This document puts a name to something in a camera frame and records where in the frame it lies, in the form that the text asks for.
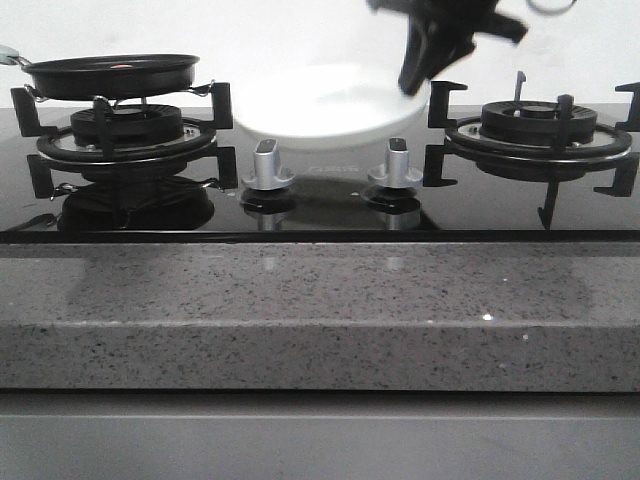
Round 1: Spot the silver left stove knob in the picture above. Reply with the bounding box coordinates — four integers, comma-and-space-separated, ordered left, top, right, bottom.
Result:
242, 139, 295, 191

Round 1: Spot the white round plate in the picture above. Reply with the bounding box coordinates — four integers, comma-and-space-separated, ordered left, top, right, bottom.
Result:
231, 63, 430, 151

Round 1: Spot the silver stove knob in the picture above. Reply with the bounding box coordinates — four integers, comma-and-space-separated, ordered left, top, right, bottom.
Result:
242, 139, 295, 191
367, 137, 423, 189

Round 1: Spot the black left gas burner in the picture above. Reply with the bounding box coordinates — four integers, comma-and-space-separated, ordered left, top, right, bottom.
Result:
71, 104, 183, 148

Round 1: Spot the black right gas burner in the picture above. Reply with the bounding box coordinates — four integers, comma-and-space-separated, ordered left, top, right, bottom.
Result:
479, 101, 597, 146

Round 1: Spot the black glass gas cooktop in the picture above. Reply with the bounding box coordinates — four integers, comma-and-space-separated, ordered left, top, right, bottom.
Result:
1, 109, 639, 244

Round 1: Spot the black pan support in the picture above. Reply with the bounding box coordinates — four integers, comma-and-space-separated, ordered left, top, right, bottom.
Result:
423, 72, 639, 197
11, 81, 238, 199

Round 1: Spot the wire small-pan trivet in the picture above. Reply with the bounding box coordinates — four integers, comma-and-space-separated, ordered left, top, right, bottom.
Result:
18, 79, 216, 104

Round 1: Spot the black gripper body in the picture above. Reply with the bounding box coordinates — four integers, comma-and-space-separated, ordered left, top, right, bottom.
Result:
367, 0, 528, 43

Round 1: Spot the black gas burner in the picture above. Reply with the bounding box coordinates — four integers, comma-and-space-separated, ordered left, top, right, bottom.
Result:
479, 101, 597, 146
71, 104, 183, 148

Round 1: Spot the black left pan support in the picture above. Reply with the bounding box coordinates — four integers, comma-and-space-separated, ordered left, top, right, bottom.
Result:
11, 81, 238, 199

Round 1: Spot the black right pan support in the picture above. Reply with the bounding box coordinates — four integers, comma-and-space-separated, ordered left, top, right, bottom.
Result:
423, 72, 639, 197

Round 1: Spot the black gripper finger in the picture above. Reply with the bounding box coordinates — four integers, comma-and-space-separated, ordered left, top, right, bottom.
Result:
423, 29, 476, 81
398, 12, 439, 95

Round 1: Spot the small black frying pan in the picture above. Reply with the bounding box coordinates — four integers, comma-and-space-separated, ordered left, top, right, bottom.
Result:
1, 45, 199, 100

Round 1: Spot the silver right stove knob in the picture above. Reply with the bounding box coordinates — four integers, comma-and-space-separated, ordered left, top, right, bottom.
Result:
367, 137, 423, 189

